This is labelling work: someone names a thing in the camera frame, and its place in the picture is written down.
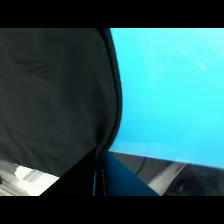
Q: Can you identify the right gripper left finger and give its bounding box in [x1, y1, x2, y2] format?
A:
[39, 147, 98, 197]

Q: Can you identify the dark teal garment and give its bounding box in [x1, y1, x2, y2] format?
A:
[0, 28, 123, 178]

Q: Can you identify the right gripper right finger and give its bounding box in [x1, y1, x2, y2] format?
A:
[99, 152, 161, 197]

